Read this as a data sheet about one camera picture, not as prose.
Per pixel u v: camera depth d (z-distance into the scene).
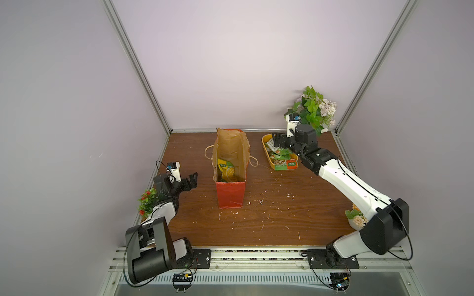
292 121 0.67
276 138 0.71
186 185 0.79
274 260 0.74
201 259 0.73
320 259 0.73
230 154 1.03
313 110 0.87
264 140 1.07
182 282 0.72
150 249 0.44
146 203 0.75
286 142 0.70
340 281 0.71
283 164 0.95
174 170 0.79
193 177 0.81
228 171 0.97
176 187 0.76
